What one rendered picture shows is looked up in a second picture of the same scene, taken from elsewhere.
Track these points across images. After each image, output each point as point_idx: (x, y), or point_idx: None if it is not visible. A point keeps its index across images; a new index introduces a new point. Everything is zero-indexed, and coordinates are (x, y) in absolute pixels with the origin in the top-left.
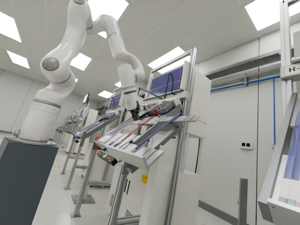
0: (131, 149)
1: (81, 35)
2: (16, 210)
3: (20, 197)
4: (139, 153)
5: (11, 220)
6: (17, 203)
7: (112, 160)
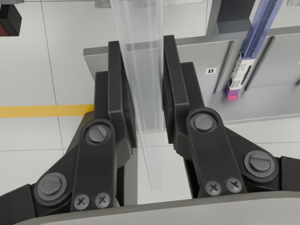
0: (243, 77)
1: None
2: (127, 180)
3: (126, 192)
4: (285, 64)
5: (127, 174)
6: (127, 188)
7: (10, 29)
